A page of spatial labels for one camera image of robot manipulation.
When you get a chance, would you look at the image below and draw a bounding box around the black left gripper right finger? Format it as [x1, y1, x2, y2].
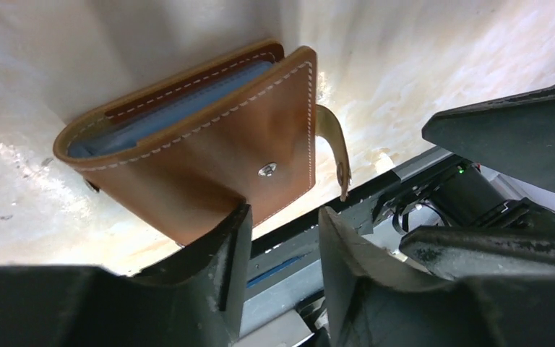
[318, 207, 555, 346]

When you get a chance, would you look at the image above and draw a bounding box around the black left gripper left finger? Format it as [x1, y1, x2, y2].
[0, 204, 252, 346]

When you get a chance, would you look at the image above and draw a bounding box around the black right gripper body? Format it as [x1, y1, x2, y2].
[392, 158, 555, 235]

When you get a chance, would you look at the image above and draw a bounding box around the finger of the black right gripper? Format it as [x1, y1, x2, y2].
[421, 85, 555, 193]
[400, 226, 555, 280]

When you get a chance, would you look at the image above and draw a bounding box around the brown leather card holder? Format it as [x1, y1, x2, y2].
[53, 39, 351, 246]

